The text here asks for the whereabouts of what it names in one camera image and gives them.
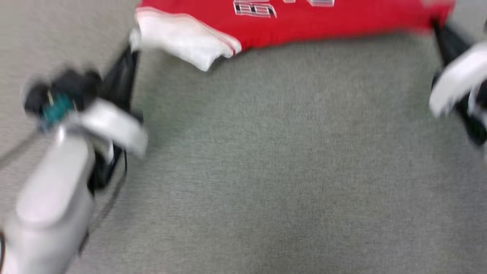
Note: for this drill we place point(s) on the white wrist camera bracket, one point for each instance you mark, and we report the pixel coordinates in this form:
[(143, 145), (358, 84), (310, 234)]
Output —
[(110, 125), (460, 76)]

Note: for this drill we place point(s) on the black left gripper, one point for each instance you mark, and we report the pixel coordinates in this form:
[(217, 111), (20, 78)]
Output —
[(106, 167)]

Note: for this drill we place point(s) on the red number 23 basketball jersey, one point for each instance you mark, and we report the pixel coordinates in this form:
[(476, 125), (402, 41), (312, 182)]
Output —
[(304, 19)]

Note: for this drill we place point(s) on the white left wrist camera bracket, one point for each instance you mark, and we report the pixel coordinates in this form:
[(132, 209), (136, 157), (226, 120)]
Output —
[(110, 125)]

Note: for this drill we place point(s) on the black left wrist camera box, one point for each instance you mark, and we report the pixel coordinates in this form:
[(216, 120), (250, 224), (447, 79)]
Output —
[(76, 85)]

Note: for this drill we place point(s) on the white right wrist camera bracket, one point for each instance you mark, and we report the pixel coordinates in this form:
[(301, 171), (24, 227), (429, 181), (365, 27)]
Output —
[(460, 76)]

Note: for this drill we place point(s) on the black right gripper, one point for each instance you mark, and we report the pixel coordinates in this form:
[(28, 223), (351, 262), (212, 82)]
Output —
[(479, 125)]

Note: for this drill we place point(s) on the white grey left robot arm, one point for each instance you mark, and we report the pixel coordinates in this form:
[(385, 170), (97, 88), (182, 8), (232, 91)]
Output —
[(49, 213)]

